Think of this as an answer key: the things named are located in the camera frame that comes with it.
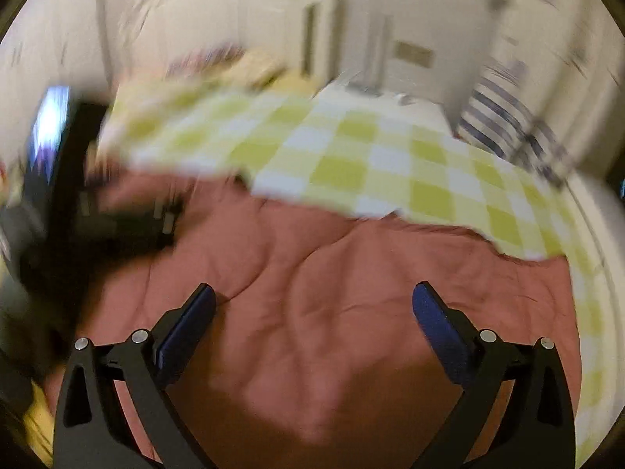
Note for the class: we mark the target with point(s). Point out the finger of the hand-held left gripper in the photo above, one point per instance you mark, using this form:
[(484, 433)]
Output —
[(146, 229)]

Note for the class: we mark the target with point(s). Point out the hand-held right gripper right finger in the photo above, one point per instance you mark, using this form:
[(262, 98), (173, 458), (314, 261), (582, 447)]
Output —
[(442, 332)]

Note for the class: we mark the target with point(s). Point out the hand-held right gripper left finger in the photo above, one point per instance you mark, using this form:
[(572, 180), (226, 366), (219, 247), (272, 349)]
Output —
[(188, 327)]

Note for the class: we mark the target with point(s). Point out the pink quilted jacket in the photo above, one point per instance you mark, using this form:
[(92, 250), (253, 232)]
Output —
[(342, 312)]

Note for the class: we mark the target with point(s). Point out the patterned pillow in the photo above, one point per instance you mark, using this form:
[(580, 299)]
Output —
[(205, 58)]

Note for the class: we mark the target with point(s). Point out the yellow pillow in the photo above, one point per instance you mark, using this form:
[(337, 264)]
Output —
[(249, 68)]

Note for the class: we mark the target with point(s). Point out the white wooden headboard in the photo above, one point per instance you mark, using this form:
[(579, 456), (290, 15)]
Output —
[(205, 19)]

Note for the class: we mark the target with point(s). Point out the printed striped curtain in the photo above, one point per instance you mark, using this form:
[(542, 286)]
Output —
[(498, 107)]

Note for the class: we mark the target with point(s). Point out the white nightstand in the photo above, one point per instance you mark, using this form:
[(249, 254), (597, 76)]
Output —
[(376, 100)]

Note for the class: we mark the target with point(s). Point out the white pole lamp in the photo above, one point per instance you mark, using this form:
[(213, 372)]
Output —
[(378, 49)]

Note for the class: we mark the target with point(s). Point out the wall socket plate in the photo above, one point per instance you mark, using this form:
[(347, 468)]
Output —
[(414, 53)]

